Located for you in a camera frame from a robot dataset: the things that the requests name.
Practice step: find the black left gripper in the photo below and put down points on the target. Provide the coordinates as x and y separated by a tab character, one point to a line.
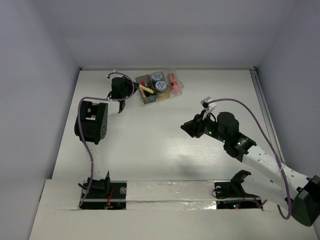
122	99

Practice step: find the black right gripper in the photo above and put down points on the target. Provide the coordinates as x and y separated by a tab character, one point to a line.
194	127

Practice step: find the orange pink highlighter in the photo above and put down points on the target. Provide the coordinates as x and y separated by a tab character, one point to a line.
143	93

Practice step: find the yellow highlighter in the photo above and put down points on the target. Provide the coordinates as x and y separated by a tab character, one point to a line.
149	90

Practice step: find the blue white round jar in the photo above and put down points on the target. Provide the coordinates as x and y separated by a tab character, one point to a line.
160	86

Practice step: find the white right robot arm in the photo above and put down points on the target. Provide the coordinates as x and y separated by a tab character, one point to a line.
301	193

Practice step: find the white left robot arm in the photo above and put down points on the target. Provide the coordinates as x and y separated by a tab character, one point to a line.
92	112

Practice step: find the smoky grey plastic bin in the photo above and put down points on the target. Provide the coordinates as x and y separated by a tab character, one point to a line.
146	78

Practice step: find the clear plastic bin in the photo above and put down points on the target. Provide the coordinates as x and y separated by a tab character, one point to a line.
180	84

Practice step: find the white foam front board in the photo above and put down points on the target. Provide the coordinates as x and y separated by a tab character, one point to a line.
59	218

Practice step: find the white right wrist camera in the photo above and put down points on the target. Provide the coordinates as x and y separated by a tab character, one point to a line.
209	105

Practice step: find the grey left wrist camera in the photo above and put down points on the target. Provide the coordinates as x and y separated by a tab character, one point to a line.
111	73

